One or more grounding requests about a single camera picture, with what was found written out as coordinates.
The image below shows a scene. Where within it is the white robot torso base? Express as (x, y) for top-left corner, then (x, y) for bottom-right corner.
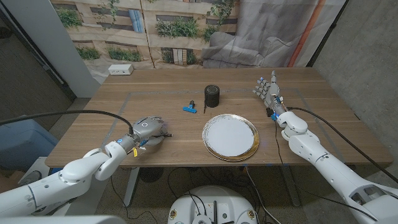
(167, 185), (259, 224)

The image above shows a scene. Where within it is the white plate with gold rim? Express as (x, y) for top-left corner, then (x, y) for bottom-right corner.
(201, 113), (260, 162)

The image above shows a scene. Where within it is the grey floor cable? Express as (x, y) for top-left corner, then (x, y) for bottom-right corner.
(244, 166), (275, 224)

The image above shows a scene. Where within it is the printed fabric backdrop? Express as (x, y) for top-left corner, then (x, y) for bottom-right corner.
(49, 0), (348, 85)

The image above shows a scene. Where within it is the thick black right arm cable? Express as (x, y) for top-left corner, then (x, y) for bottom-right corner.
(286, 106), (398, 184)

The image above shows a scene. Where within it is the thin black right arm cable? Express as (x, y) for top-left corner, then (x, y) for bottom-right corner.
(274, 120), (379, 222)

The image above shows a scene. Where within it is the white power strip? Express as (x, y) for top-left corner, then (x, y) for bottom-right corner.
(108, 63), (134, 76)

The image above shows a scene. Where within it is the black backdrop stand pole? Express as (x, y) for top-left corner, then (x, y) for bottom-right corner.
(306, 0), (351, 68)

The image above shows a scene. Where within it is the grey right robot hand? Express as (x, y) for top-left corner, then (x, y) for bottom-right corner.
(252, 70), (287, 116)

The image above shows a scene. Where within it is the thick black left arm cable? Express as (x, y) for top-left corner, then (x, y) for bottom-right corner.
(0, 110), (135, 136)

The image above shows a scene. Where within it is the blue plastic bin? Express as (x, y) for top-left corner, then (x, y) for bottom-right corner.
(0, 118), (60, 172)

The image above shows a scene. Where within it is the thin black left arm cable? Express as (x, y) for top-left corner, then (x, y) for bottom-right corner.
(109, 175), (159, 224)

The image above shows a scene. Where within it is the black round floor fan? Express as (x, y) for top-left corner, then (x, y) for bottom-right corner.
(139, 167), (165, 183)

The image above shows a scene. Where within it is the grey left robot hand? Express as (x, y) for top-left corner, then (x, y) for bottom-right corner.
(119, 115), (172, 152)

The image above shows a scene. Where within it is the white table leg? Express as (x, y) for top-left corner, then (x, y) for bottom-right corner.
(281, 164), (301, 208)
(123, 167), (141, 208)

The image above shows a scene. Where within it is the white robot body edge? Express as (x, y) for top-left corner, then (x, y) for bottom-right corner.
(0, 215), (127, 224)

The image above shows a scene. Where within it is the person's leg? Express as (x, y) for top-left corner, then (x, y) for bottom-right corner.
(0, 177), (22, 194)

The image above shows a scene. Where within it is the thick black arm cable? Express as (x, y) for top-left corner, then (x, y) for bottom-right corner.
(0, 110), (135, 136)
(286, 106), (398, 184)

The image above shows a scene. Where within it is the blue and black clip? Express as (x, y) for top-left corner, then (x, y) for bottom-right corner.
(182, 100), (198, 114)

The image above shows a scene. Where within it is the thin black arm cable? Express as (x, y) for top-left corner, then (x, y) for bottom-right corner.
(109, 175), (159, 224)
(274, 120), (379, 222)

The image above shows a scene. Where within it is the black cylindrical speaker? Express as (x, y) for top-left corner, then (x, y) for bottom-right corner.
(204, 84), (221, 108)

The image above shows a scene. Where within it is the grey sneaker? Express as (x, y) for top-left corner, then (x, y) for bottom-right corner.
(17, 170), (43, 188)

